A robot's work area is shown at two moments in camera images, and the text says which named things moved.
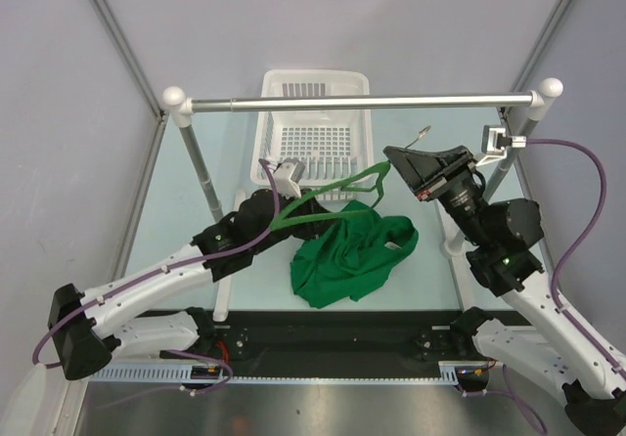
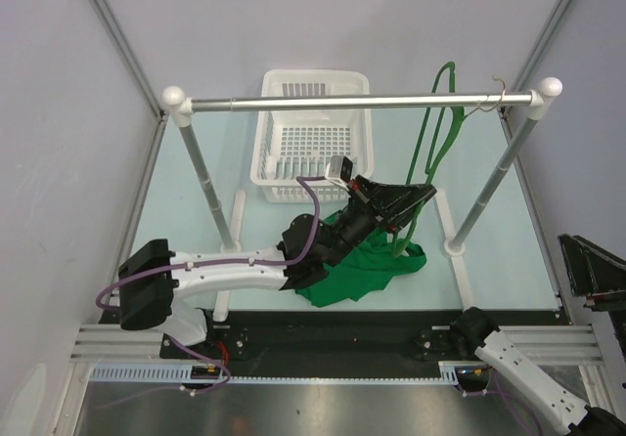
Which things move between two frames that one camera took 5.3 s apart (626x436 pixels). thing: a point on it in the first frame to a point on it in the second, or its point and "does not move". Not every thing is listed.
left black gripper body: x=304 y=232 to x=360 y=219
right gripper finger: x=421 y=166 to x=591 y=269
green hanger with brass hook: x=369 y=178 to x=450 y=119
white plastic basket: x=335 y=147 does not move
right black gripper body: x=456 y=192 to x=615 y=302
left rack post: x=180 y=110 does not move
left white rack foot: x=222 y=307 does not move
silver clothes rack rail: x=364 y=101 does not move
